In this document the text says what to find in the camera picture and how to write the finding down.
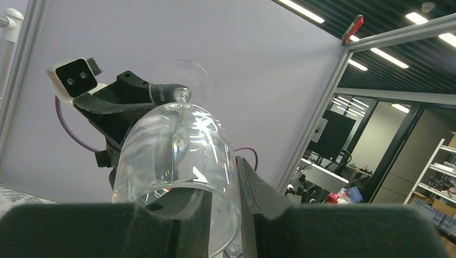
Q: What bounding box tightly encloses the black monitor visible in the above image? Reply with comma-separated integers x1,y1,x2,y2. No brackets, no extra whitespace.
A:
307,109,356,161

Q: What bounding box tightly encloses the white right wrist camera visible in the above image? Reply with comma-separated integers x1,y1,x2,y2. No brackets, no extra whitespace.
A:
46,58,107,106

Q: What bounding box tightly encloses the floral table mat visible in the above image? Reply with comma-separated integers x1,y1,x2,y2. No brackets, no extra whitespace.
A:
1,186,55,217

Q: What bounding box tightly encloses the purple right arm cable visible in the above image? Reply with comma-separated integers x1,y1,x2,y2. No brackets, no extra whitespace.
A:
54,96,259,171

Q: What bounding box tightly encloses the clear wine glass front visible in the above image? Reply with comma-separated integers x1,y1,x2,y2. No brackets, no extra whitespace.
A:
112,60,241,257

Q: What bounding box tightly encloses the metal storage shelf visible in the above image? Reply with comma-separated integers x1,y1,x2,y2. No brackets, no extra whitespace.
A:
403,138,456,236

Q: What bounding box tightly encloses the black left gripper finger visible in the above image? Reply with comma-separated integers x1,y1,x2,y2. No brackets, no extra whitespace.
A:
236,157,447,257

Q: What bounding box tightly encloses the silver white clothes rail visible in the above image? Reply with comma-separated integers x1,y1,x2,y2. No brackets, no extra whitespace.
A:
1,8,24,93

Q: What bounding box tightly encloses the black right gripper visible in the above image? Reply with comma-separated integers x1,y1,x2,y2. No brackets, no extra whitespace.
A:
1,70,212,257

